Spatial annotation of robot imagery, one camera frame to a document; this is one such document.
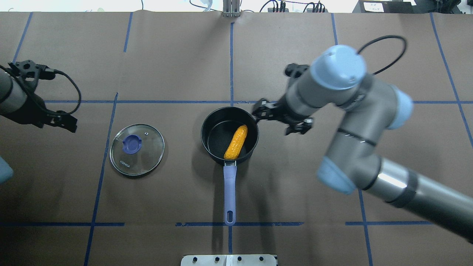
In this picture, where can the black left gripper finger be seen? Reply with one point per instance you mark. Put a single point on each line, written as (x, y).
(63, 120)

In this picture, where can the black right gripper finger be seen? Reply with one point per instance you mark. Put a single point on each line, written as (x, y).
(263, 110)

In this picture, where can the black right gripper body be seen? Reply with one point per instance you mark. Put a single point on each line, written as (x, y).
(285, 111)

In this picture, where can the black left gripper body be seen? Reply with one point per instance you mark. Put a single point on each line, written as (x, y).
(32, 109)

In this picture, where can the yellow toy corn cob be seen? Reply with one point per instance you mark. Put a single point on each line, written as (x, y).
(236, 143)

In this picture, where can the glass pot lid blue knob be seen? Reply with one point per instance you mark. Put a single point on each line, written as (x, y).
(137, 150)

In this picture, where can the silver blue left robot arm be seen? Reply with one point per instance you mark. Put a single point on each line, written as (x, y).
(11, 83)

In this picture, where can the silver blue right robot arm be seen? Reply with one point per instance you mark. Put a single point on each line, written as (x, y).
(339, 76)

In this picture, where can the dark blue saucepan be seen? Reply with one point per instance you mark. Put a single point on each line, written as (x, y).
(229, 135)

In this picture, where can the black box with label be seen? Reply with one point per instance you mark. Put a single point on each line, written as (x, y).
(383, 6)

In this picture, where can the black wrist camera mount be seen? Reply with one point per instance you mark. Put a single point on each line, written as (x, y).
(27, 70)
(295, 70)

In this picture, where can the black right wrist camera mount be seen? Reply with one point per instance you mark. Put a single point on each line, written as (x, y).
(295, 70)

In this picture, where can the aluminium frame post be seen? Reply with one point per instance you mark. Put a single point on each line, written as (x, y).
(231, 8)

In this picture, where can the white pedestal column base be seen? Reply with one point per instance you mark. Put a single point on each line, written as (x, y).
(230, 260)

